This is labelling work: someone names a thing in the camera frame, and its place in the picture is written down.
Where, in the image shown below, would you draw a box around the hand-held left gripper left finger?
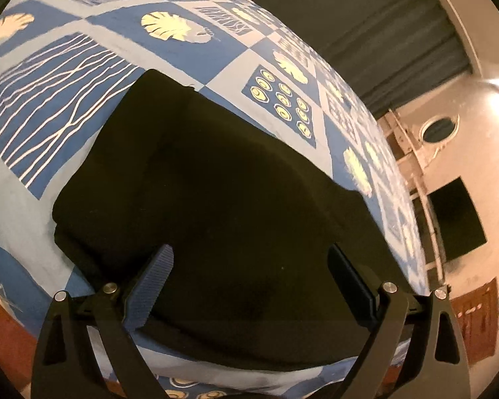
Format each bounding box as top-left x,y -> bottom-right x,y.
30,244 -> 175,399

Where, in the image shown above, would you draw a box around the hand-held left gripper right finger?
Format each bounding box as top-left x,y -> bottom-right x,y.
328,243 -> 471,399

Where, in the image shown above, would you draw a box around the black pants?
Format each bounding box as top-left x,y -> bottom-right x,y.
51,68 -> 418,372

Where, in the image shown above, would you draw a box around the white television stand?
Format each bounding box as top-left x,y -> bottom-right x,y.
411,187 -> 450,288

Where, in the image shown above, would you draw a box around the black television screen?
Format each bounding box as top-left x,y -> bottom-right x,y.
427,177 -> 488,260

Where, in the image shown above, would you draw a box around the brown wooden door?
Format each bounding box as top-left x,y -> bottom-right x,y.
449,276 -> 499,363

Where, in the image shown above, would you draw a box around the white vanity with oval mirror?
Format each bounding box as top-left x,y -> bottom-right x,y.
378,108 -> 460,200

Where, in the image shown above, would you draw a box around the blue patterned bed sheet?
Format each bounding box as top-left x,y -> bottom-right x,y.
0,0 -> 431,399

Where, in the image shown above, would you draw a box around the dark green curtain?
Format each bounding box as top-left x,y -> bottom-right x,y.
249,0 -> 472,119

